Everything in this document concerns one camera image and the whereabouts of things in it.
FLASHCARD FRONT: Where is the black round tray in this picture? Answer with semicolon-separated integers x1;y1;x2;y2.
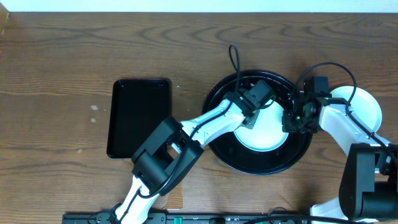
208;70;312;175

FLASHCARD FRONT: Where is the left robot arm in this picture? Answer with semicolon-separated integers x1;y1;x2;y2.
110;80;275;223

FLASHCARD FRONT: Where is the black rectangular tray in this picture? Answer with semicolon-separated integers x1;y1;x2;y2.
106;78;172;159

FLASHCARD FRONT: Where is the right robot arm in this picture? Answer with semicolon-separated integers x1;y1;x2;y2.
282;77;397;222

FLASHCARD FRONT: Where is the light blue plate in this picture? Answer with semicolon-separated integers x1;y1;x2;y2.
234;101;289;152
331;86;382;132

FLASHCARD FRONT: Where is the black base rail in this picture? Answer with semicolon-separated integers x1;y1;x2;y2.
61;212;312;224

